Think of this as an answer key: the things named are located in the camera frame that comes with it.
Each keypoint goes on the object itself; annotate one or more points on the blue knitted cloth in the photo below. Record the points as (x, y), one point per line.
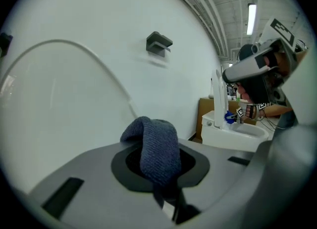
(158, 149)

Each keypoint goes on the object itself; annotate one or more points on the bright blue cloth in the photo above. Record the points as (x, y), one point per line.
(229, 117)

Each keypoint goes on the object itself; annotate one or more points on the white toilet lid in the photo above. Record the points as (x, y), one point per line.
(220, 99)
(62, 99)

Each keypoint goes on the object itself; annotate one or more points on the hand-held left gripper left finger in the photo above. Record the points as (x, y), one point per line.
(94, 173)

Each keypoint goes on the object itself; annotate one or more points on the white toilet bowl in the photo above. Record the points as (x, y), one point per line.
(232, 136)

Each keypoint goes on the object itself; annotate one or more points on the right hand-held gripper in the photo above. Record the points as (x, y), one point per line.
(247, 69)

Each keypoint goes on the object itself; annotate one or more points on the another person's forearm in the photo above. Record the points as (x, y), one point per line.
(277, 110)

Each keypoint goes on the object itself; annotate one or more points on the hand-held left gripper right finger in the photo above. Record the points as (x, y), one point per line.
(277, 173)

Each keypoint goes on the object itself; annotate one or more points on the person's right hand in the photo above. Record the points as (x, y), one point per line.
(243, 93)

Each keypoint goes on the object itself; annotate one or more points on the grey wall shelf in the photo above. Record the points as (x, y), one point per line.
(158, 43)

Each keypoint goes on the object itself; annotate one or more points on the long ceiling light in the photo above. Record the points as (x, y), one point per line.
(251, 19)

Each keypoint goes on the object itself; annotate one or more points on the brown cardboard box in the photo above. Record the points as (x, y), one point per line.
(205, 114)

